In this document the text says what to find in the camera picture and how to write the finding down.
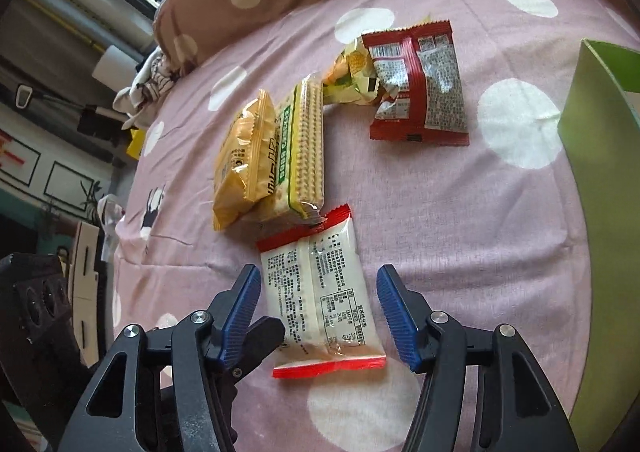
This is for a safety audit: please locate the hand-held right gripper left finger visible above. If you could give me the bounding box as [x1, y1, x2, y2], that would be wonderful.
[57, 263, 263, 452]

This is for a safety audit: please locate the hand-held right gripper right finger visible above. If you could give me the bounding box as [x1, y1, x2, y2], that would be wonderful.
[376, 264, 581, 452]

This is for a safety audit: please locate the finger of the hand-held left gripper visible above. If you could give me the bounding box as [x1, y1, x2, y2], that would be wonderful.
[217, 316, 287, 440]

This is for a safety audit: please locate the white red-edged snack packet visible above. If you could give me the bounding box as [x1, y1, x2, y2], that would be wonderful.
[256, 203, 388, 380]

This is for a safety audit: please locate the yellow snack packet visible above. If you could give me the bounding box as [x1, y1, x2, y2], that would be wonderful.
[212, 89, 278, 233]

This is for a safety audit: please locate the green-label cracker packet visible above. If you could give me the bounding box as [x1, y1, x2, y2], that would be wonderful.
[257, 79, 326, 223]

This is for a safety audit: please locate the red snack packet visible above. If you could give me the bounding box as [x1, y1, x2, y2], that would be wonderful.
[361, 19, 472, 147]

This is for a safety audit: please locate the yellow-green snack packet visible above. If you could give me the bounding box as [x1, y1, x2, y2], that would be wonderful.
[321, 14, 433, 107]

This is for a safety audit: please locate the green cardboard box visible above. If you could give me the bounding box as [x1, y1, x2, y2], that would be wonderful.
[556, 38, 640, 438]

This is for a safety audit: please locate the white plastic bag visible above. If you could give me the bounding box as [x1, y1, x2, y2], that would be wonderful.
[97, 194, 126, 253]

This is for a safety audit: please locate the wooden board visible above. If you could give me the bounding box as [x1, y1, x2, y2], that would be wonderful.
[70, 221, 108, 368]

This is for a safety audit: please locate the small yellow object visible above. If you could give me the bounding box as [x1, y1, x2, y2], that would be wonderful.
[126, 128, 148, 161]

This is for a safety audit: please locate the black speaker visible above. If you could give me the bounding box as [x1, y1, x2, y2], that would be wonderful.
[0, 254, 101, 433]

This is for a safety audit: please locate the black device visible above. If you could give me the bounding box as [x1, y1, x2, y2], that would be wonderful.
[75, 104, 131, 137]

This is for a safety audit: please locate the striped white cloth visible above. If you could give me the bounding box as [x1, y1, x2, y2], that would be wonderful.
[112, 49, 176, 130]

